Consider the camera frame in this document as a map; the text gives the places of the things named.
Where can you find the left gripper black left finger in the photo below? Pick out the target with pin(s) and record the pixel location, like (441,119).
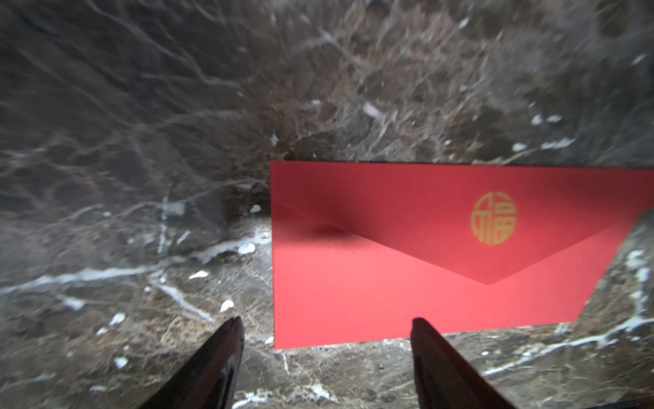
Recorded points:
(208,379)

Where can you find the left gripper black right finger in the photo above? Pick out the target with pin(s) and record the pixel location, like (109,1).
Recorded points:
(443,378)

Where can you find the red envelope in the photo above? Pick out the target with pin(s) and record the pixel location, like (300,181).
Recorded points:
(361,249)

